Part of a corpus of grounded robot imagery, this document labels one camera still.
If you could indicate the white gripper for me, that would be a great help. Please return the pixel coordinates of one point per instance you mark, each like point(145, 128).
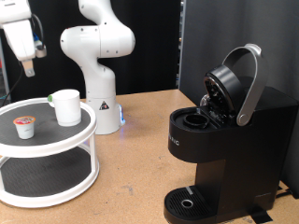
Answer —
point(20, 40)

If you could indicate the white mug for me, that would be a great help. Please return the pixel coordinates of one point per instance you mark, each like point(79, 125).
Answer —
point(67, 109)

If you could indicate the orange-lidded coffee pod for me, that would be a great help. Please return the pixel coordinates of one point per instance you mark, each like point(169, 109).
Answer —
point(25, 127)

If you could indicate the black Keurig coffee machine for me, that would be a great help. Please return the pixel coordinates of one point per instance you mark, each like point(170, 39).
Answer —
point(249, 140)

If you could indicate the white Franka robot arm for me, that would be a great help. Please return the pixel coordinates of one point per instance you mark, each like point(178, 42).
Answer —
point(99, 77)

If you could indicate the white two-tier turntable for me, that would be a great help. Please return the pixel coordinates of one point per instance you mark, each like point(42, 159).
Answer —
point(46, 140)

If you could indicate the black curtain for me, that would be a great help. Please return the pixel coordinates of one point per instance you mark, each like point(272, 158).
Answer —
point(149, 46)

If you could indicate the grey partition panel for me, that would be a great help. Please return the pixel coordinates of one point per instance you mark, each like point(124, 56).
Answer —
point(211, 31)

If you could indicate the black tape strip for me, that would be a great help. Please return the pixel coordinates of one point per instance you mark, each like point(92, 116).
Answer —
point(260, 215)

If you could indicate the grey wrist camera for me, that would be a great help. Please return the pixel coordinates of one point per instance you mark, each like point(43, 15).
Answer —
point(40, 51)

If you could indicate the grey metal rack post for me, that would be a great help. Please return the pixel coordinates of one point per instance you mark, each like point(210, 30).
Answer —
point(3, 77)

